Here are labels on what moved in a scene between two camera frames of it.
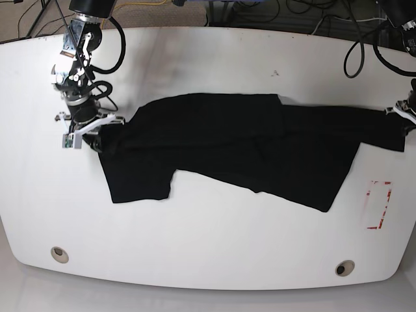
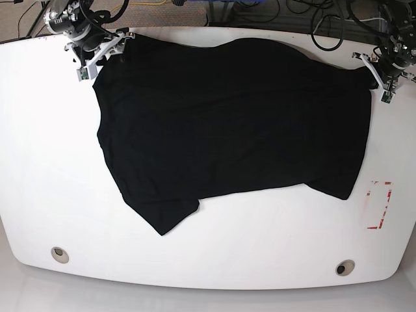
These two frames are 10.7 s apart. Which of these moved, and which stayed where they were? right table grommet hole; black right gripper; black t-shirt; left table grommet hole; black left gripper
Moved: black left gripper; black t-shirt; black right gripper
Stayed: right table grommet hole; left table grommet hole
